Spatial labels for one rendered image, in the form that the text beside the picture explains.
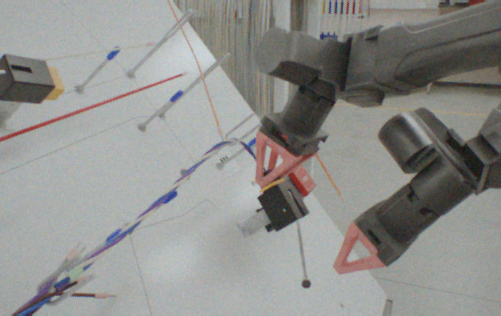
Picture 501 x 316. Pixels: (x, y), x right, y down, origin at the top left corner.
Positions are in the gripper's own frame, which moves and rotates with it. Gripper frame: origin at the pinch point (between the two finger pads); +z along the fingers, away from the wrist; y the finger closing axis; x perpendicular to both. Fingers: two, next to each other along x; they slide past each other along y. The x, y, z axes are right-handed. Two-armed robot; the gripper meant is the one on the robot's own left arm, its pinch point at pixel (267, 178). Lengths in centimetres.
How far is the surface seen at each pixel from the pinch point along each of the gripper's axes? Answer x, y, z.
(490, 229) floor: 50, -282, 57
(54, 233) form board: -6.1, 30.3, 5.3
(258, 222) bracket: 2.5, 1.0, 5.9
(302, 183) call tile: 0.5, -16.4, 3.8
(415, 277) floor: 30, -202, 81
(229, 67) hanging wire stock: -43, -55, 4
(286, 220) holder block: 6.1, 2.2, 2.3
